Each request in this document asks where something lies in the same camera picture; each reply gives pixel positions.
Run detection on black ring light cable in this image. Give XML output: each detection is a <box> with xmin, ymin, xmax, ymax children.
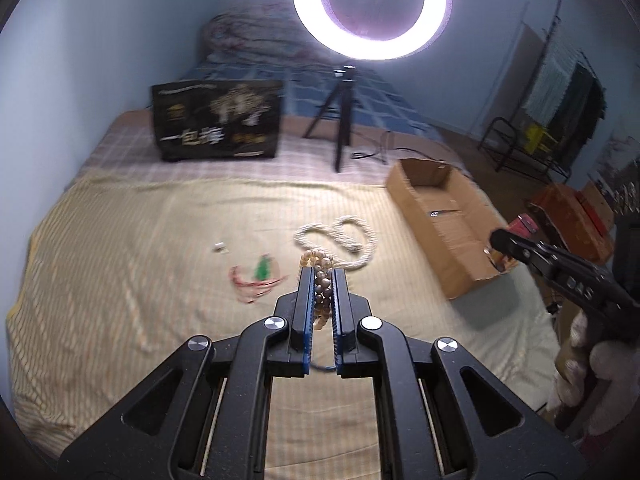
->
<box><xmin>350</xmin><ymin>129</ymin><xmax>442</xmax><ymax>165</ymax></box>

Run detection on amber bead bracelet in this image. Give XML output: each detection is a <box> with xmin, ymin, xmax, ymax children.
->
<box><xmin>298</xmin><ymin>250</ymin><xmax>338</xmax><ymax>334</ymax></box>

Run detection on orange box on floor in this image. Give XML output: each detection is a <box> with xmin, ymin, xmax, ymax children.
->
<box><xmin>526</xmin><ymin>183</ymin><xmax>613</xmax><ymax>264</ymax></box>

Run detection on white pearl necklace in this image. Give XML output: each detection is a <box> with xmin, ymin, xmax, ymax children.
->
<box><xmin>293</xmin><ymin>214</ymin><xmax>378</xmax><ymax>272</ymax></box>

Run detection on open cardboard box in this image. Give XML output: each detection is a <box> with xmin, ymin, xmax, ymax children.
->
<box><xmin>385</xmin><ymin>158</ymin><xmax>518</xmax><ymax>300</ymax></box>

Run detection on yellow striped bed sheet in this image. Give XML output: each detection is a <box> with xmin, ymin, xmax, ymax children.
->
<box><xmin>6</xmin><ymin>176</ymin><xmax>558</xmax><ymax>454</ymax></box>

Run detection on pink plaid blanket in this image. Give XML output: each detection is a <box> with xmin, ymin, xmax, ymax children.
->
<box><xmin>77</xmin><ymin>110</ymin><xmax>464</xmax><ymax>185</ymax></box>

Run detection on white ring light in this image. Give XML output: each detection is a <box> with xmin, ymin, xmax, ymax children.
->
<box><xmin>293</xmin><ymin>0</ymin><xmax>452</xmax><ymax>61</ymax></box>

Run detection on floral folded quilt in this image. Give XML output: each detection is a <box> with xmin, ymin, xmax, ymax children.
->
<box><xmin>202</xmin><ymin>3</ymin><xmax>336</xmax><ymax>67</ymax></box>

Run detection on black tripod stand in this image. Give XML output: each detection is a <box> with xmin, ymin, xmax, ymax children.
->
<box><xmin>303</xmin><ymin>64</ymin><xmax>357</xmax><ymax>174</ymax></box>

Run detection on white gloved right hand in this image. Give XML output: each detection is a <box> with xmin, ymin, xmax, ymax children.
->
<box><xmin>547</xmin><ymin>311</ymin><xmax>639</xmax><ymax>437</ymax></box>

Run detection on hanging clothes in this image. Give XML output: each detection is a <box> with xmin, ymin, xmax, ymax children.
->
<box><xmin>521</xmin><ymin>49</ymin><xmax>608</xmax><ymax>172</ymax></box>

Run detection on blue patterned bed cover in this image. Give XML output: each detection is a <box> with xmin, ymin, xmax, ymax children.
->
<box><xmin>183</xmin><ymin>54</ymin><xmax>442</xmax><ymax>142</ymax></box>

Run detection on green jade red-cord pendant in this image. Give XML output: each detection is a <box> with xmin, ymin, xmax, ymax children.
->
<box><xmin>228</xmin><ymin>254</ymin><xmax>288</xmax><ymax>304</ymax></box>

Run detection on black metal rack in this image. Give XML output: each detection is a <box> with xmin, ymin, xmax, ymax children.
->
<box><xmin>477</xmin><ymin>117</ymin><xmax>572</xmax><ymax>184</ymax></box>

